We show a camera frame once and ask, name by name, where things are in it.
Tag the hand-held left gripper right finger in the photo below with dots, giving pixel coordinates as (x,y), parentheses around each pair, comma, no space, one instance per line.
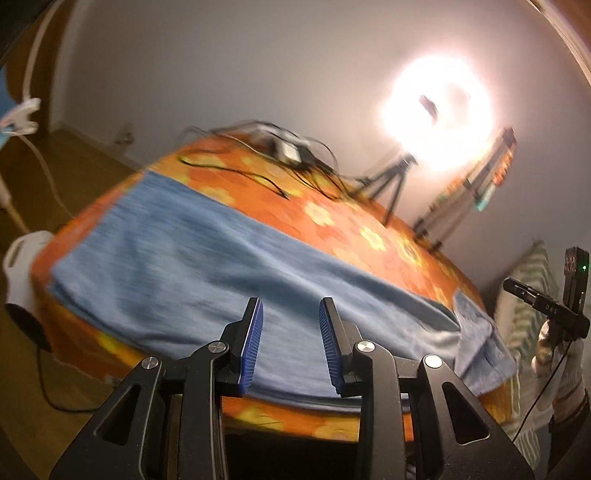
(330,346)

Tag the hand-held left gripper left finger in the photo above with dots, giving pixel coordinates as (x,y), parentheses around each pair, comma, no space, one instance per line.
(251,344)

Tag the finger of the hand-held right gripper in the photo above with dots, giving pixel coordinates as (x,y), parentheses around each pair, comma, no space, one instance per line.
(519,288)

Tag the blue denim pants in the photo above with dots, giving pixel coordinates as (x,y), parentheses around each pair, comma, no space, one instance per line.
(184,258)

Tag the person's right forearm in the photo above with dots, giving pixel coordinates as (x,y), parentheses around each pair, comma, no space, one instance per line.
(570,434)

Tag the person's right hand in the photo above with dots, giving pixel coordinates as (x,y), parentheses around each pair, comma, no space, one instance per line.
(545,350)

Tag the tall black tripod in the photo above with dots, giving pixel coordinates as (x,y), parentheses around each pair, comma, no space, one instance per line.
(461,198)

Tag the orange floral cloth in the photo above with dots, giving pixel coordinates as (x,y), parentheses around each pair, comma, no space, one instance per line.
(351,221)

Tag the small black tripod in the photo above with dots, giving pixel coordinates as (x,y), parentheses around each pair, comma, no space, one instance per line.
(392,189)

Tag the white power adapter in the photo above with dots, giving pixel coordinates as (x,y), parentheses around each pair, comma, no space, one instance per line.
(291,150)

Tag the white fan heater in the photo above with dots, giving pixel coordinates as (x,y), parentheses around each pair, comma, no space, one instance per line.
(23,258)

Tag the blue cloth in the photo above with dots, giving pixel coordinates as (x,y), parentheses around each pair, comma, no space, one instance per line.
(5,101)

